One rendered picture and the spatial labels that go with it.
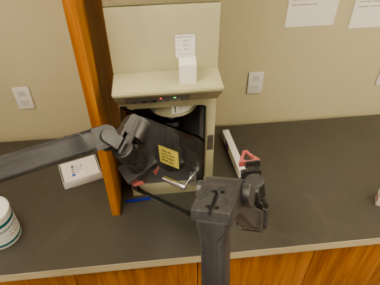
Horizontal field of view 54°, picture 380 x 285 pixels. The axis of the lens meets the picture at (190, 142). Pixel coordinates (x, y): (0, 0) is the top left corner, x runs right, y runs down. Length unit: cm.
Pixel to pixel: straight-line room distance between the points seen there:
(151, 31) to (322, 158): 100
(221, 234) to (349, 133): 134
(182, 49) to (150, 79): 13
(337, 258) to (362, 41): 93
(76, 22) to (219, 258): 65
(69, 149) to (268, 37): 104
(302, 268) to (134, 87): 100
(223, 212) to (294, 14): 114
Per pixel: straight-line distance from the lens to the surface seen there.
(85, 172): 162
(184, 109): 128
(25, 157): 89
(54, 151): 91
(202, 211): 68
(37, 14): 160
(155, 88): 108
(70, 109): 181
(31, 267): 145
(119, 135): 95
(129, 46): 112
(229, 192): 71
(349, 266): 174
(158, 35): 111
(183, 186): 119
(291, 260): 157
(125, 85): 110
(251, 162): 119
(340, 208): 159
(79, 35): 102
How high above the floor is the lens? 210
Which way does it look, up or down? 42 degrees down
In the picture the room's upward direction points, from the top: 1 degrees counter-clockwise
